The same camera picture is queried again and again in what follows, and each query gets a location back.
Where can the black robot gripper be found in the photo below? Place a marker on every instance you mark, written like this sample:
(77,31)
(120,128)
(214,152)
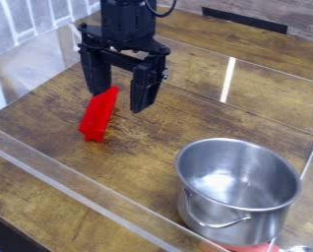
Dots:
(121,41)

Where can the red plastic block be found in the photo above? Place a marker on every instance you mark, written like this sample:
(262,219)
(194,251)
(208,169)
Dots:
(97,115)

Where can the silver metal pot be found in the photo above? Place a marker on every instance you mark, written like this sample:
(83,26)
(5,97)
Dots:
(236,187)

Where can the red object under pot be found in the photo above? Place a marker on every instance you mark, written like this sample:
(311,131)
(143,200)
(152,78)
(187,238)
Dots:
(254,248)

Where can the silver metal object corner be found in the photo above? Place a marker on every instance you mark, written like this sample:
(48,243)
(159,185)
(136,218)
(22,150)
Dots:
(298,248)

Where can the clear acrylic front barrier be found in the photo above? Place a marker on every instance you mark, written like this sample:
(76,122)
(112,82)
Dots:
(152,227)

